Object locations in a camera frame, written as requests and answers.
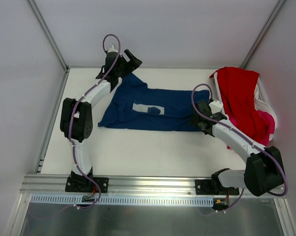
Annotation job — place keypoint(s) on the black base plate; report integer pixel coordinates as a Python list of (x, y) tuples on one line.
[(213, 187), (86, 186)]

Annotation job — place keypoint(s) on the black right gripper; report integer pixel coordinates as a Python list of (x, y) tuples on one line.
[(195, 120)]

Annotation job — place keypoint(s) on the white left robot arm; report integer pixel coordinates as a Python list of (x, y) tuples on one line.
[(76, 120)]

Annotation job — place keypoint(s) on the pink t shirt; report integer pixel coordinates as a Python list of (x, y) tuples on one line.
[(257, 125)]

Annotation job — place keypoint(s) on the left aluminium frame post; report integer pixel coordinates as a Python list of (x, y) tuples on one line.
[(47, 33)]

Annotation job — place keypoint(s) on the right aluminium frame post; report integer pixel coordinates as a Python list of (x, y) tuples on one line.
[(264, 30)]

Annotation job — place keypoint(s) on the aluminium mounting rail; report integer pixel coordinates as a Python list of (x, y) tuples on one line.
[(119, 185)]

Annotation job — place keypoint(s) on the white laundry basket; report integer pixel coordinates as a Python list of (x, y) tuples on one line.
[(262, 98)]

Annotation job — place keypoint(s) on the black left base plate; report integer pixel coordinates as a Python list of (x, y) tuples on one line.
[(86, 186)]

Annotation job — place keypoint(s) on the white slotted cable duct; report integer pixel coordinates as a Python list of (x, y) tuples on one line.
[(123, 200)]

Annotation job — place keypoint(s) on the blue t shirt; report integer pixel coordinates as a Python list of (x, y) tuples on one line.
[(136, 106)]

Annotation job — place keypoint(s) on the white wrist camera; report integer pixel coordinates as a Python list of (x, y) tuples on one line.
[(216, 106), (112, 51)]

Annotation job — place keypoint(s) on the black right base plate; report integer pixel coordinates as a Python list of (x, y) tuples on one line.
[(213, 187)]

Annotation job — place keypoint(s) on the aluminium frame post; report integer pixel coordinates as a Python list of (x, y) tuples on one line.
[(264, 30), (47, 33)]

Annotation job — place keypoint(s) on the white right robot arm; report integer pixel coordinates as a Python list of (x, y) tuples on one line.
[(263, 172)]

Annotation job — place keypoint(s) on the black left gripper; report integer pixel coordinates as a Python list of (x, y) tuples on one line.
[(126, 65)]

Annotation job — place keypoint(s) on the red t shirt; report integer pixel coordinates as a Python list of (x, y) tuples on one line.
[(236, 88)]

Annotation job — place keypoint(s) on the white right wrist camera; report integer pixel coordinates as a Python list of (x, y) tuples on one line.
[(216, 106)]

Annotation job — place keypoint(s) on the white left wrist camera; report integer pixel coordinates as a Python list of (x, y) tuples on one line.
[(112, 51)]

